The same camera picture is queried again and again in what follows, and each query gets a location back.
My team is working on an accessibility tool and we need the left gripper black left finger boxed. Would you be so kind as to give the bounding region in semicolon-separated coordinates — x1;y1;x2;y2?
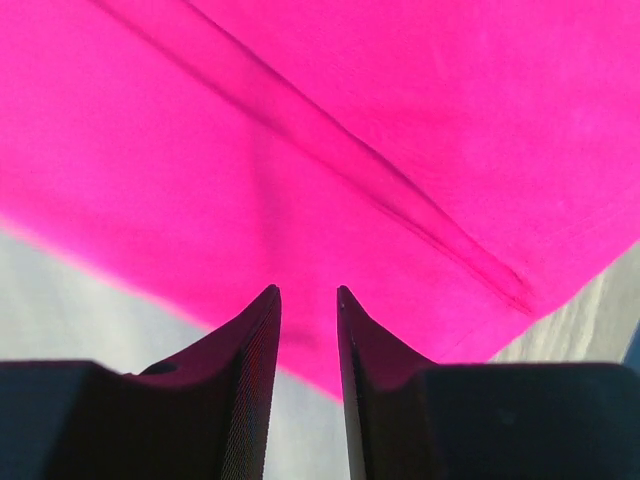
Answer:
1;286;281;479

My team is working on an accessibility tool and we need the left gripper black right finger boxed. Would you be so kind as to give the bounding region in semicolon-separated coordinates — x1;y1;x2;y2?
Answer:
337;287;639;479

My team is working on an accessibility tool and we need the red t-shirt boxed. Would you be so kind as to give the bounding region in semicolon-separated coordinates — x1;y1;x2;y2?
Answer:
1;1;639;394

